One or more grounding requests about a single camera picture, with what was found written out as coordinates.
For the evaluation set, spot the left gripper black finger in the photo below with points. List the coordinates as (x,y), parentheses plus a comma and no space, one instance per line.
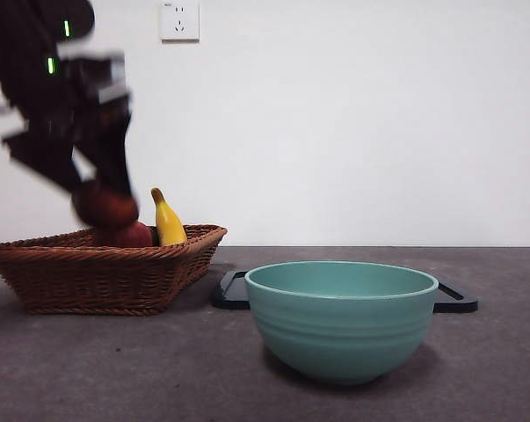
(45,154)
(111,154)

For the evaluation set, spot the dark red plum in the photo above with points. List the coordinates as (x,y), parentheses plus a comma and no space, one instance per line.
(104,206)

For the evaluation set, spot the teal ceramic bowl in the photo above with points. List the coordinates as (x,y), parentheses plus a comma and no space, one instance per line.
(341,334)

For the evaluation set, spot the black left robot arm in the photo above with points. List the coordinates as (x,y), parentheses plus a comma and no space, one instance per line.
(23,66)

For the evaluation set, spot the red orange peach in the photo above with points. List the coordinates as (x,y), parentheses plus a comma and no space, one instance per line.
(132,237)

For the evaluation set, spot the yellow banana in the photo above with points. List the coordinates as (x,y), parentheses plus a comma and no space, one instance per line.
(170,224)

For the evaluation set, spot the dark green fruit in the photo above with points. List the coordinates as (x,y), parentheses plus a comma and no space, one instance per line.
(155,239)

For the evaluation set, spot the brown wicker basket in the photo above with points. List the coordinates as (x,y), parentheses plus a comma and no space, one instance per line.
(93,281)

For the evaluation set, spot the dark green rectangular tray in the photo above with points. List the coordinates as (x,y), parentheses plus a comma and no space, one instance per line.
(229,294)

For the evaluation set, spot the left gripper's grey camera box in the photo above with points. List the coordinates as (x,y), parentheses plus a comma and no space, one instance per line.
(111,72)

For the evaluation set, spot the white wall socket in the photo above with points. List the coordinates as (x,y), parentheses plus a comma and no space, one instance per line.
(180,22)

